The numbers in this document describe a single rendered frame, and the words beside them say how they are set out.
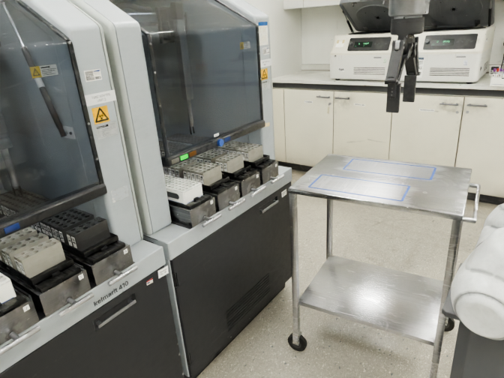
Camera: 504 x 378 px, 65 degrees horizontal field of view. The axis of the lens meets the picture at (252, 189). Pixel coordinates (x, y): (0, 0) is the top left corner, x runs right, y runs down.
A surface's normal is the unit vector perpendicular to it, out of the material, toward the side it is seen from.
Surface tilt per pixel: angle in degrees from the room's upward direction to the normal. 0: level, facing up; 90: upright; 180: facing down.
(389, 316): 0
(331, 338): 0
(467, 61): 90
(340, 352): 0
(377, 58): 90
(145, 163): 90
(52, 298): 90
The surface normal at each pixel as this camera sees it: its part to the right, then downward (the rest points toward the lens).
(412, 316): -0.07, -0.92
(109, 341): 0.81, 0.18
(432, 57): -0.58, 0.35
